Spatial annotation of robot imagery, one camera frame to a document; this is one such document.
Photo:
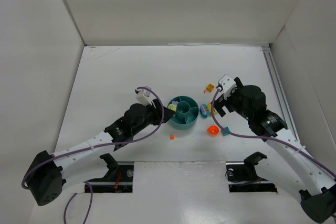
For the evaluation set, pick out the blue printed oval lego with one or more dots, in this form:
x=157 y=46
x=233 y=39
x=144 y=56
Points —
x=204 y=110

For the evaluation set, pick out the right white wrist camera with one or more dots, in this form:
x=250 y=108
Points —
x=226 y=85

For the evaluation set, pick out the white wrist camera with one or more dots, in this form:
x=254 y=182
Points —
x=226 y=85
x=143 y=96

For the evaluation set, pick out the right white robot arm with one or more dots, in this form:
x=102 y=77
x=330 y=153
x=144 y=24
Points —
x=313 y=185

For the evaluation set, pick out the orange round lego piece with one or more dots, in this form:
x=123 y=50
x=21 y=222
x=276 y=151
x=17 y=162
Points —
x=213 y=130

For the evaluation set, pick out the amber transparent lego brick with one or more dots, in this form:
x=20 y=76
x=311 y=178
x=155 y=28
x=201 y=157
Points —
x=210 y=88

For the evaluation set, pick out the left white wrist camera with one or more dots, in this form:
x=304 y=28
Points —
x=143 y=96

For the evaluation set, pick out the lime green lego brick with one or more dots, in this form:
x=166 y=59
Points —
x=172 y=107

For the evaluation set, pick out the yellow lego piece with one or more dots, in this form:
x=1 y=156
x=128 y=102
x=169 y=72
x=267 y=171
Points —
x=210 y=109

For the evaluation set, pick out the teal small lego brick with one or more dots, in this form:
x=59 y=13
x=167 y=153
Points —
x=225 y=131

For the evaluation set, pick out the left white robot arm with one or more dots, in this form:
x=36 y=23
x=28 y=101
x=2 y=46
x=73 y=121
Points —
x=50 y=174

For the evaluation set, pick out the aluminium rail right edge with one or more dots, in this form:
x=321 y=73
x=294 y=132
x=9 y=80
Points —
x=280 y=93

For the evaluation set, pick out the teal round divided container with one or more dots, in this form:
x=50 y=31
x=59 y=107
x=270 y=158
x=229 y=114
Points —
x=186 y=113

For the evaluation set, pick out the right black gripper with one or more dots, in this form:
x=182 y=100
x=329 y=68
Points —
x=227 y=100

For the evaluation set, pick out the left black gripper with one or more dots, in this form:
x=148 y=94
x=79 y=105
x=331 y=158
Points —
x=158 y=111

